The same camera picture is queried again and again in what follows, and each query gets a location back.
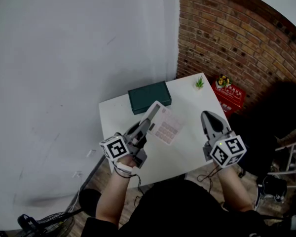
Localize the yellow flower plant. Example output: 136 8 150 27
216 74 233 88

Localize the person's black trouser leg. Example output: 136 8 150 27
78 188 102 218

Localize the white cable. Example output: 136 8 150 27
66 180 82 213

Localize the black floor fan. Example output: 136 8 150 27
16 211 75 237

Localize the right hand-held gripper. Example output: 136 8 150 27
200 111 248 169

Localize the dark green box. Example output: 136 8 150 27
127 80 173 115

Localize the white wristband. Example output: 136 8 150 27
115 162 134 175

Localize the black cable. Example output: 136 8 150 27
112 161 145 196
196 165 223 195

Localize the black office chair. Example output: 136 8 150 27
228 112 280 180

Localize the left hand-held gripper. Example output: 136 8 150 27
99 114 155 169

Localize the person's right forearm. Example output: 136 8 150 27
215 165 254 213

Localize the person's black shirt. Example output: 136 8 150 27
80 178 287 237

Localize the person's left forearm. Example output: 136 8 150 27
95 157 137 230

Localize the white metal rack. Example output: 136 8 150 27
268 132 296 190

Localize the red plastic crate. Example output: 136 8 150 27
211 77 245 119

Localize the white calculator with pink keys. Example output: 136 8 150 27
140 100 185 147

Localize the small green potted plant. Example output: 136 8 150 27
193 75 205 91

